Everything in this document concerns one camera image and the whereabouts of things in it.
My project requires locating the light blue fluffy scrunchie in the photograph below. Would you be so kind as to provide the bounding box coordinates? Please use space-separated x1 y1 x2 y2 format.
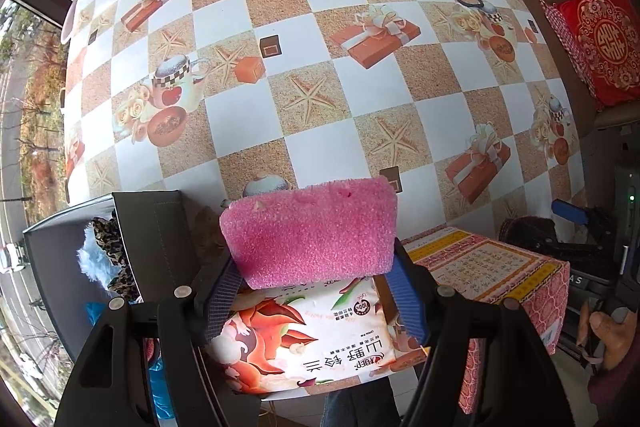
77 225 122 293

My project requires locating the person's hand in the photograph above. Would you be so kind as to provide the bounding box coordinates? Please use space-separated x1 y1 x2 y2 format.
576 301 637 371

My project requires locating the pink yellow carton box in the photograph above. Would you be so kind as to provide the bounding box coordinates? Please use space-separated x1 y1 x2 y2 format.
401 227 572 426

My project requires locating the checkered patterned tablecloth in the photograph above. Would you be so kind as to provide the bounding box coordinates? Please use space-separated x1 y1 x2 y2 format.
64 0 585 251

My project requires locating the pink foam sponge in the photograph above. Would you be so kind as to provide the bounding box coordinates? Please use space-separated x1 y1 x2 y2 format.
219 176 398 289

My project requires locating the leopard print scrunchie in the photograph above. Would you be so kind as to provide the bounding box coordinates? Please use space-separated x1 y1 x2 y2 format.
91 215 140 301

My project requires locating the white orange tissue pack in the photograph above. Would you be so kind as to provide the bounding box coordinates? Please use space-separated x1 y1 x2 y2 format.
206 277 427 400

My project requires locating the red embroidered cushion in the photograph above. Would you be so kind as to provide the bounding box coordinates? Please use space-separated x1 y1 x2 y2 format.
541 0 639 108

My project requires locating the white open storage box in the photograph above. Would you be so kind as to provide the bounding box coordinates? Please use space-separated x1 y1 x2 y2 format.
23 191 198 360

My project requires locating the blue jeans leg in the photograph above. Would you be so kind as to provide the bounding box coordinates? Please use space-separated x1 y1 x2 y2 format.
320 377 401 427

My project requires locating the brown wooden chair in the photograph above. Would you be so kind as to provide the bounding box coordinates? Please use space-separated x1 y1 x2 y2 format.
523 0 639 136

